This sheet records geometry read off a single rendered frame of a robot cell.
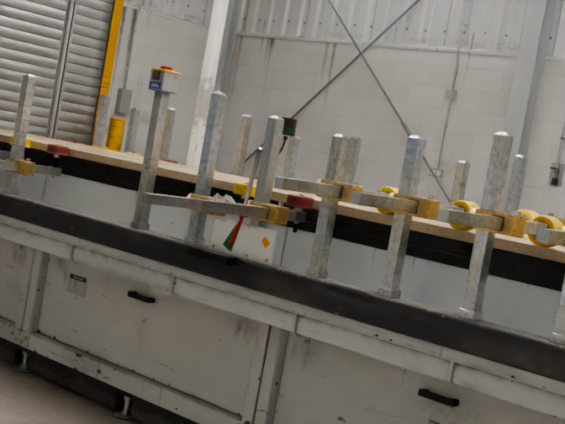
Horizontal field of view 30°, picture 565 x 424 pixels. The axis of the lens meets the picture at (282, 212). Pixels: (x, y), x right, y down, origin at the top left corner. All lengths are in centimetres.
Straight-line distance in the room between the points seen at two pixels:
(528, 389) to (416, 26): 934
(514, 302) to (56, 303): 198
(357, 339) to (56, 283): 165
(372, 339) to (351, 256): 37
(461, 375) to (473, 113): 855
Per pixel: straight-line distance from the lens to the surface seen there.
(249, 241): 307
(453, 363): 268
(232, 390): 347
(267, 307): 306
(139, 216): 344
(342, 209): 313
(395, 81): 1174
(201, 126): 468
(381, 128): 1175
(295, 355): 329
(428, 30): 1166
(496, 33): 1117
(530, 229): 271
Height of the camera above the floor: 102
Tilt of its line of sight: 3 degrees down
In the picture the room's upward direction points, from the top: 10 degrees clockwise
